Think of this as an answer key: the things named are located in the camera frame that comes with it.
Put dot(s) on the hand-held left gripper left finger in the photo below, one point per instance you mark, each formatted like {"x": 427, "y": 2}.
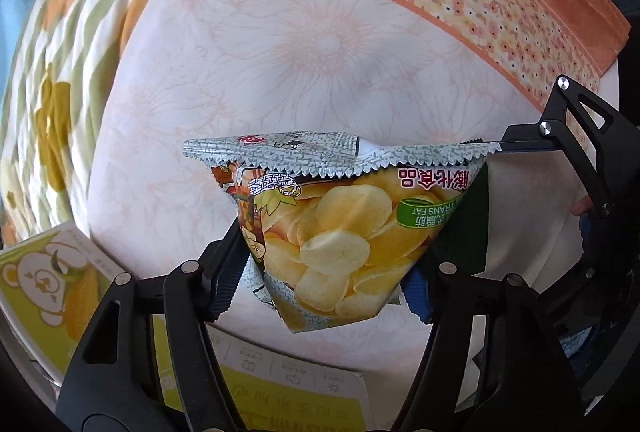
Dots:
{"x": 227, "y": 282}

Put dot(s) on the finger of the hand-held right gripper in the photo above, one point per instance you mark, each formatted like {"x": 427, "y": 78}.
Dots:
{"x": 560, "y": 142}
{"x": 580, "y": 102}

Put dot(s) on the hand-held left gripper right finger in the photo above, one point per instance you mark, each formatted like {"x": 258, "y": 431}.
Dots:
{"x": 415, "y": 297}

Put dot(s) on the potato chip bag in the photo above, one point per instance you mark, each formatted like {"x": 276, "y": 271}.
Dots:
{"x": 340, "y": 232}

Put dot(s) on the green-lined cardboard box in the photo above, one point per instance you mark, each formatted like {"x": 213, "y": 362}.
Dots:
{"x": 40, "y": 282}

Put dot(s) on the person's right hand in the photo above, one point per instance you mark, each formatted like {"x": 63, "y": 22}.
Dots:
{"x": 582, "y": 206}

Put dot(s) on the white pillow with orange band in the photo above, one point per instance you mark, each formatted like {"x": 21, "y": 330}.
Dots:
{"x": 300, "y": 37}

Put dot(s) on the green striped floral quilt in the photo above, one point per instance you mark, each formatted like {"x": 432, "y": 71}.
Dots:
{"x": 60, "y": 62}

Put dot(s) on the light blue sheer curtain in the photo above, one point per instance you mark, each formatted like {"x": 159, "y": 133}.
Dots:
{"x": 15, "y": 12}

